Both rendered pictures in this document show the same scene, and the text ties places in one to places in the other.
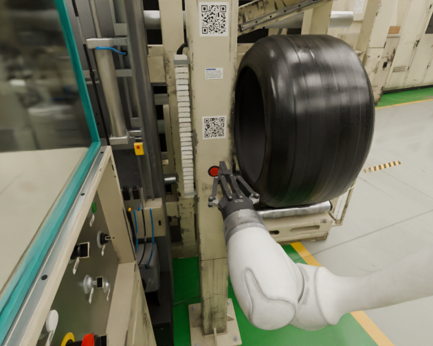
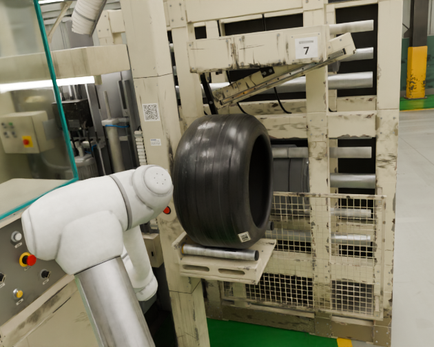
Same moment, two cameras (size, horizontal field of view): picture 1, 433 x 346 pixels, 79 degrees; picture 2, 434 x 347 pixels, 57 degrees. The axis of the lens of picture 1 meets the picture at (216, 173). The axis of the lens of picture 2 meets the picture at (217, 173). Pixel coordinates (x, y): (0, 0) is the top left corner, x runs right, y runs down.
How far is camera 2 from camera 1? 1.25 m
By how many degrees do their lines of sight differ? 32
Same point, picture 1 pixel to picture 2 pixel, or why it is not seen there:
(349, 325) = not seen: outside the picture
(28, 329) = (2, 222)
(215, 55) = (154, 131)
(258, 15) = (234, 92)
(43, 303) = (9, 218)
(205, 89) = (151, 151)
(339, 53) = (221, 132)
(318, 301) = not seen: hidden behind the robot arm
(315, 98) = (190, 161)
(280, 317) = not seen: hidden behind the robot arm
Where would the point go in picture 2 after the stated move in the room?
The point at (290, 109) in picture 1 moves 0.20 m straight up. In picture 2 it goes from (176, 167) to (169, 116)
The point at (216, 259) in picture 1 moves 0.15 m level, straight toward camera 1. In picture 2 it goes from (180, 292) to (162, 311)
